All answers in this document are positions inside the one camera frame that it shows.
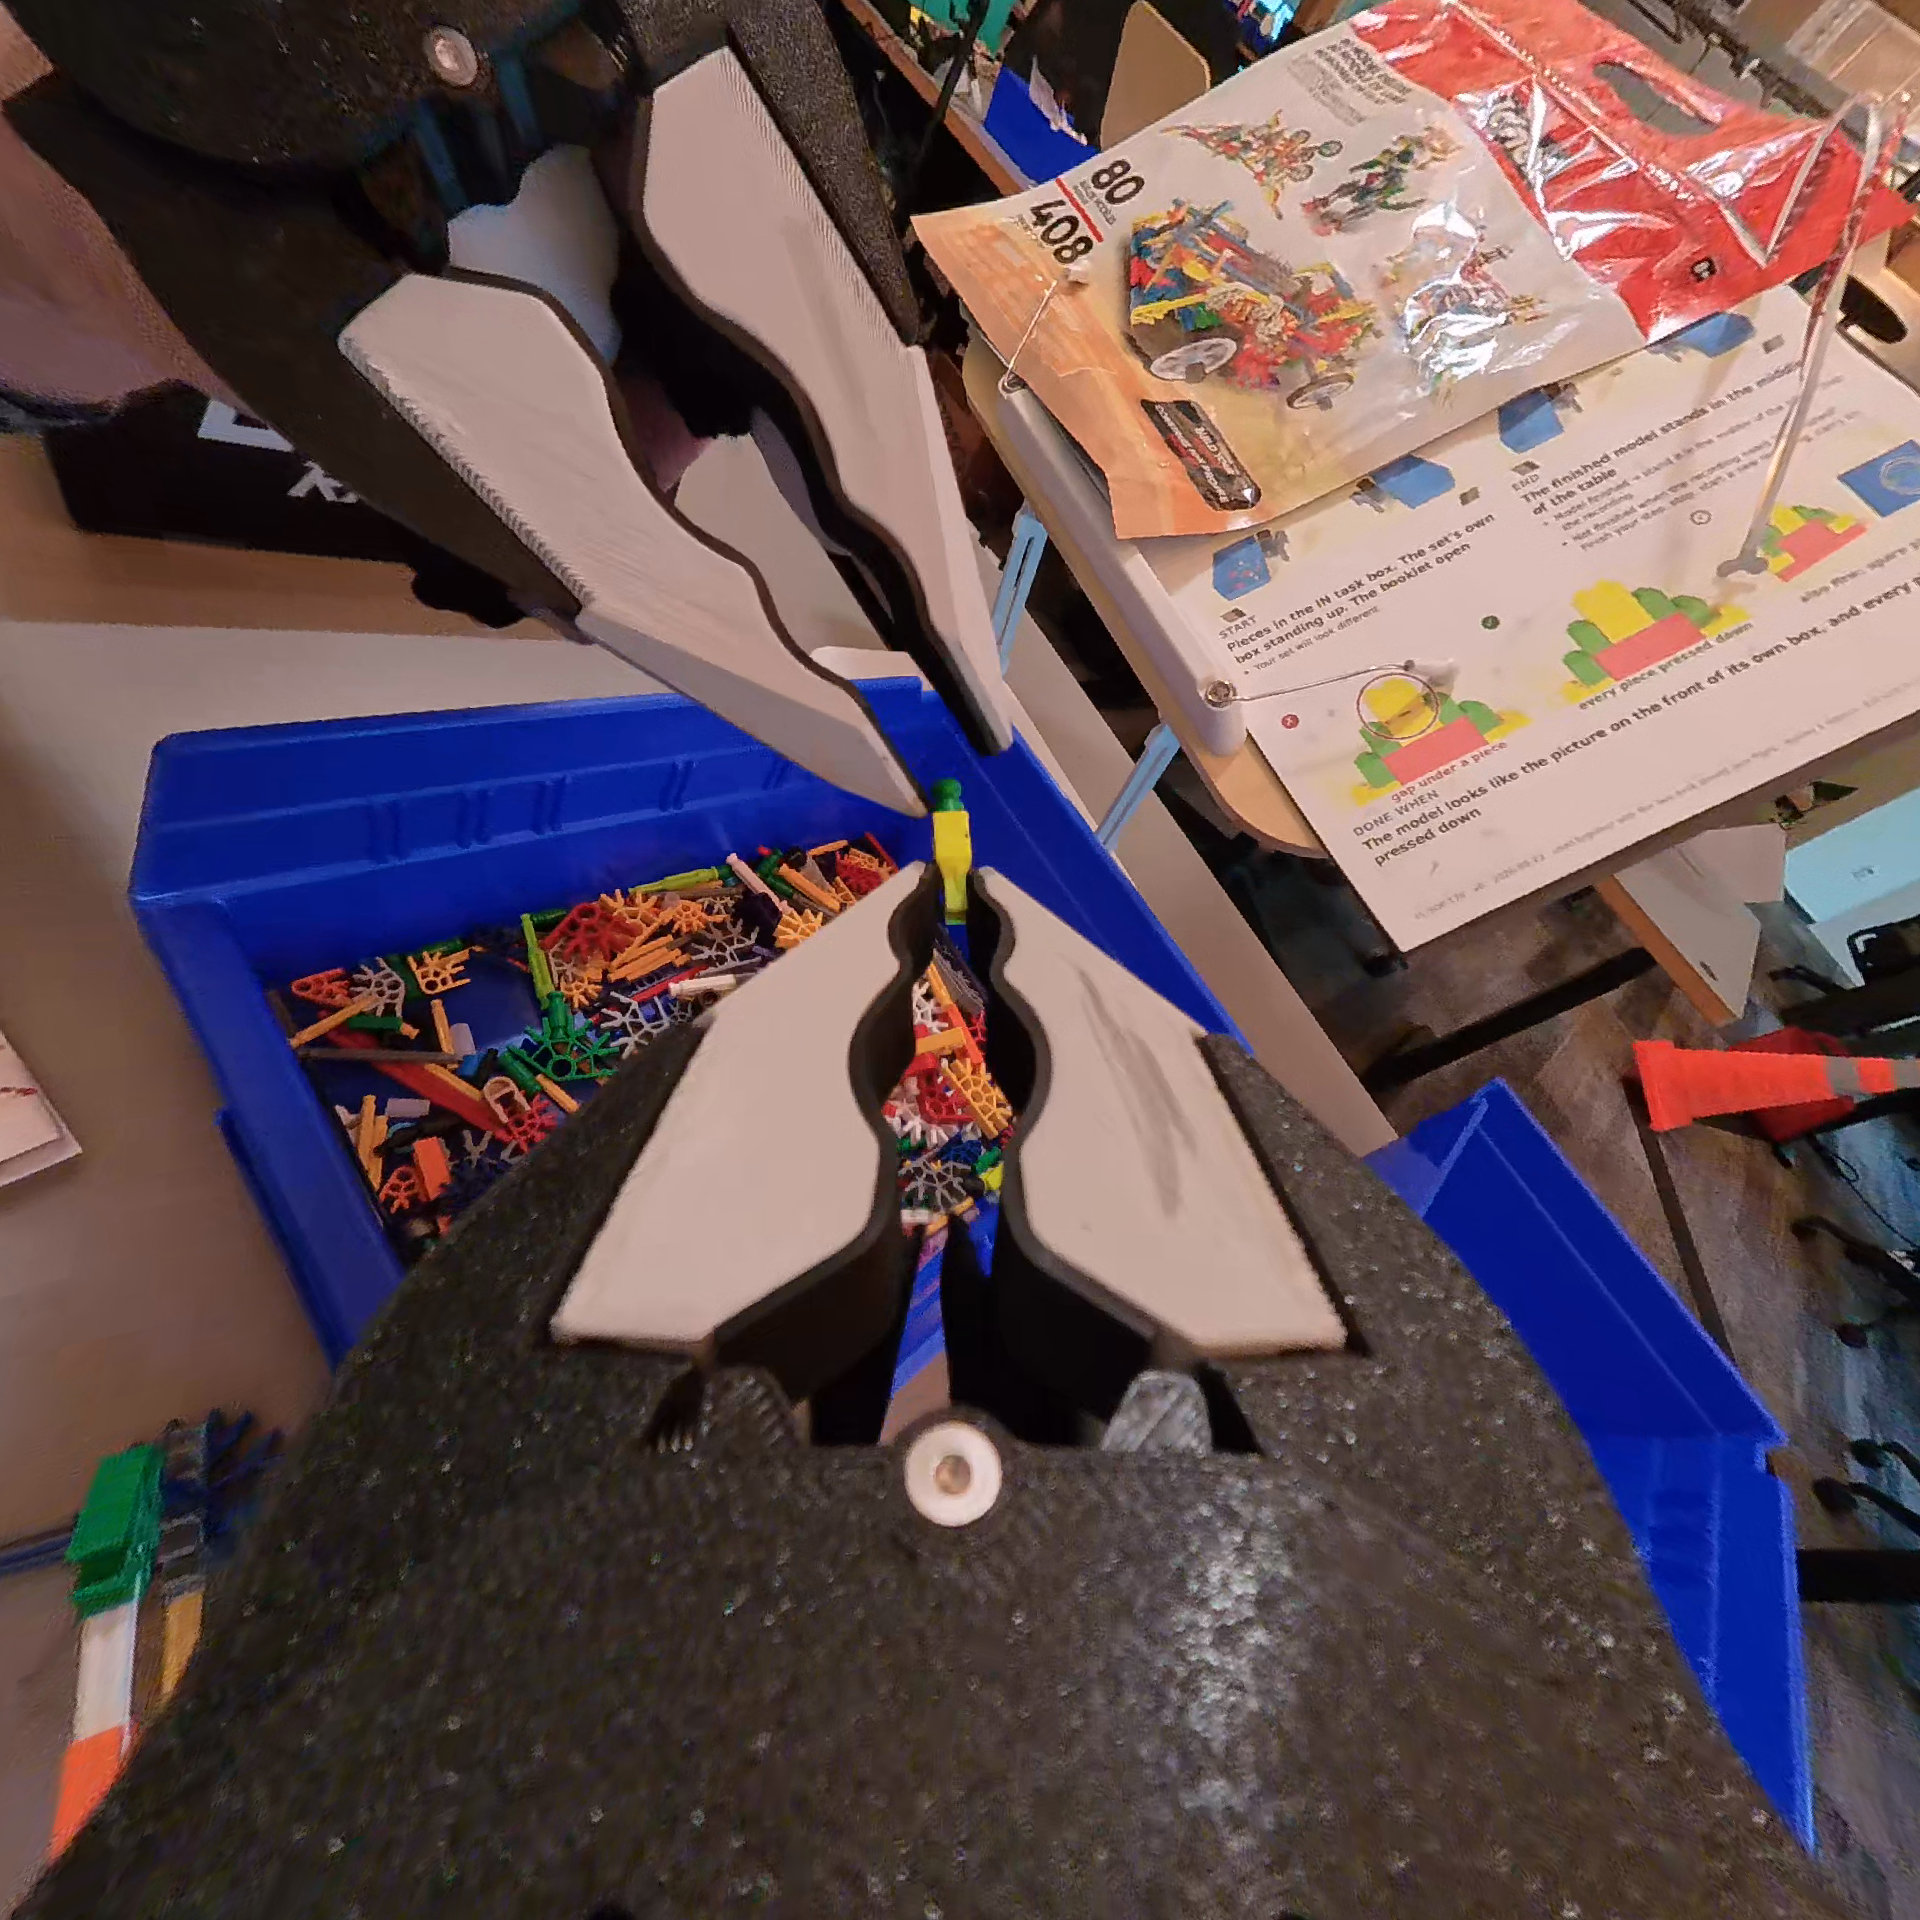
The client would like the toy set packaging bag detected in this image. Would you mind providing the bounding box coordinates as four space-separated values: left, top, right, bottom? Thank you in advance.
912 0 1914 543

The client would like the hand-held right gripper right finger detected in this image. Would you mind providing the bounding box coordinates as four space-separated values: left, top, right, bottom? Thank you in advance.
966 868 1348 1399

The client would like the blue yellow rod model frame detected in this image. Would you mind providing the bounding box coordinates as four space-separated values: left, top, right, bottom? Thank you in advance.
0 1402 289 1710

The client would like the white board holder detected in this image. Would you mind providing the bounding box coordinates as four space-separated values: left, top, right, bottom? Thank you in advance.
981 337 1250 759

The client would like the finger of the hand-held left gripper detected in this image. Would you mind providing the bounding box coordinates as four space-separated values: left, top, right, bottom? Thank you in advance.
628 47 1018 756
340 159 929 817

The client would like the wooden side table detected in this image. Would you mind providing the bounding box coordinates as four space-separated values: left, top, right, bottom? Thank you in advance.
958 330 1765 1031

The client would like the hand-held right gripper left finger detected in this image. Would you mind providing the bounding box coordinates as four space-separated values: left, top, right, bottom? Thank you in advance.
548 861 934 1407

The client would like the pile of colourful construction pieces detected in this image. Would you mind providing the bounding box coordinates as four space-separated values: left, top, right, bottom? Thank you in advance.
271 840 1023 1248

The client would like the person's left forearm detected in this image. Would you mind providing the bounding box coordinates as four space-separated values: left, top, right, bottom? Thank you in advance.
0 112 196 436

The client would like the model instruction booklet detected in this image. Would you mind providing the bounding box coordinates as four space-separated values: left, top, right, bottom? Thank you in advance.
0 1027 85 1188

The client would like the black printed box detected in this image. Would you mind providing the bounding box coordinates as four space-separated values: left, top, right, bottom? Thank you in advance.
40 383 451 564

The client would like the white instruction board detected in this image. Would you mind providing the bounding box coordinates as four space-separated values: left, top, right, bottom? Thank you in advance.
1202 286 1920 954

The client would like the orange grey striped cone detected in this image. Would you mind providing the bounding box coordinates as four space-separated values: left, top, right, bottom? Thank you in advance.
1631 1036 1920 1135

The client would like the blue plastic storage bin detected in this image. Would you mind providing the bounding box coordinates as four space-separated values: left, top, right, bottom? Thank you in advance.
128 675 1246 1366
1362 1081 1819 1853

